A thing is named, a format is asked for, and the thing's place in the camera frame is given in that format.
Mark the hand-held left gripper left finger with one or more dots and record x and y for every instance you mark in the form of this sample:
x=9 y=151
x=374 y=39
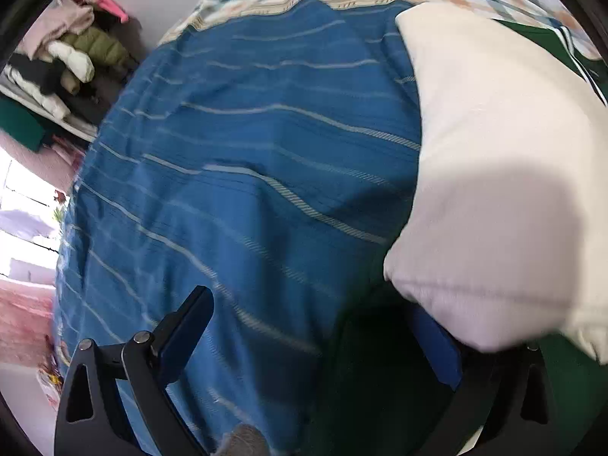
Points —
x=183 y=327

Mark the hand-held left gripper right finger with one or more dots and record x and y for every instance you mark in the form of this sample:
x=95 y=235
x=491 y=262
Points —
x=437 y=346

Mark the green garment with white stripes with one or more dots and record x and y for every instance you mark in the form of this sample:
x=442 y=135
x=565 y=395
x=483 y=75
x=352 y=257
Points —
x=380 y=389

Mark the cream white fleece cloth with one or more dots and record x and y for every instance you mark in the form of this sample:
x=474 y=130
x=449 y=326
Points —
x=498 y=152

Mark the blue striped plaid bed sheet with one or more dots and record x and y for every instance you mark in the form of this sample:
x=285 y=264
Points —
x=237 y=152

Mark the green hanging garment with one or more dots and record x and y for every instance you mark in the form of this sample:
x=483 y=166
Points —
x=19 y=123

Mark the white puffer jacket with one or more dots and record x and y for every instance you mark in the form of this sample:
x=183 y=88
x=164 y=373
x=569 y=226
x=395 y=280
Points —
x=76 y=61

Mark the olive puffer jacket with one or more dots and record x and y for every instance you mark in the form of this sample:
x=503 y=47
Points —
x=99 y=45

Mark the black hanging garment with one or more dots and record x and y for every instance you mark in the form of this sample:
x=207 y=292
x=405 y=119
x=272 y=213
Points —
x=33 y=73

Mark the pink fuzzy garment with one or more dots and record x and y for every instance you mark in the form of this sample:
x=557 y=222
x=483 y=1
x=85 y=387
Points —
x=61 y=19

